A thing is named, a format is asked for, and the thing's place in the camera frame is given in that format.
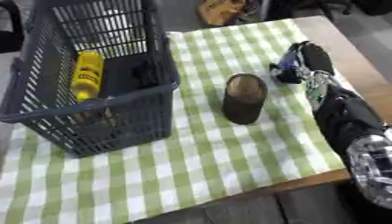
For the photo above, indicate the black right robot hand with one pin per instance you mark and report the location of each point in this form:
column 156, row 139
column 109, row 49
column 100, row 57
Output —
column 314, row 59

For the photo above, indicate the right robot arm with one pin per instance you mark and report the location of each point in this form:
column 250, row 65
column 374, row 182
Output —
column 352, row 125

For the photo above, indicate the dark brown cylindrical container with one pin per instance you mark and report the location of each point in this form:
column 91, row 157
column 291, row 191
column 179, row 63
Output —
column 244, row 99

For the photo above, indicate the tan bag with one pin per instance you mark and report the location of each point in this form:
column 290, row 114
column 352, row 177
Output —
column 220, row 11

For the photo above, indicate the dark blue plastic basket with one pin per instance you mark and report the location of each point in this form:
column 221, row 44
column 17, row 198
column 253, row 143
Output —
column 97, row 122

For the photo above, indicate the yellow bottle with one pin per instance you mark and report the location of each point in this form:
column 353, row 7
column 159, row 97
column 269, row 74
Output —
column 87, row 74

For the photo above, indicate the black chair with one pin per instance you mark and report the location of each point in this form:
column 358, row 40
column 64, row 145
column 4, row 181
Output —
column 10, row 27

